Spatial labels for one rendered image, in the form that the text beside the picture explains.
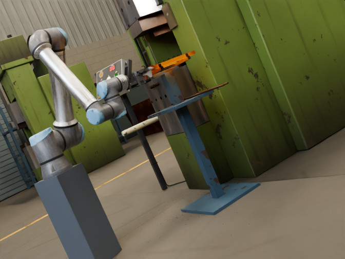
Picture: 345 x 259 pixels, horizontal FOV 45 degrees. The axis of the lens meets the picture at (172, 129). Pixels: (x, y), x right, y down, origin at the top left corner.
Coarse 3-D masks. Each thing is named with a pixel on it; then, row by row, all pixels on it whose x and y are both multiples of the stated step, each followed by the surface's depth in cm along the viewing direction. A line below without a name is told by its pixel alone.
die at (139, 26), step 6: (162, 12) 315; (144, 18) 307; (150, 18) 310; (156, 18) 312; (162, 18) 314; (132, 24) 314; (138, 24) 307; (144, 24) 307; (150, 24) 309; (156, 24) 311; (162, 24) 314; (132, 30) 318; (138, 30) 311; (144, 30) 306; (132, 36) 322; (138, 36) 321
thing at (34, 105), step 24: (0, 48) 731; (24, 48) 751; (0, 72) 750; (24, 72) 749; (48, 72) 767; (72, 72) 781; (24, 96) 743; (48, 96) 754; (96, 96) 797; (120, 96) 857; (24, 120) 773; (48, 120) 758; (96, 144) 785; (120, 144) 808; (96, 168) 779
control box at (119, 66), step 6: (120, 60) 350; (108, 66) 360; (114, 66) 354; (120, 66) 349; (108, 72) 358; (114, 72) 352; (120, 72) 347; (102, 78) 363; (126, 90) 345; (102, 102) 365
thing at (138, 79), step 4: (132, 72) 237; (136, 72) 236; (132, 76) 237; (136, 76) 236; (140, 76) 238; (128, 80) 233; (132, 80) 237; (136, 80) 237; (140, 80) 238; (144, 80) 239; (128, 84) 233; (132, 84) 236; (136, 84) 238; (140, 84) 237; (128, 88) 236
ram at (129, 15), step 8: (120, 0) 315; (128, 0) 305; (136, 0) 300; (144, 0) 303; (152, 0) 306; (120, 8) 320; (128, 8) 310; (136, 8) 300; (144, 8) 303; (152, 8) 306; (160, 8) 309; (128, 16) 315; (136, 16) 305; (144, 16) 306; (128, 24) 320
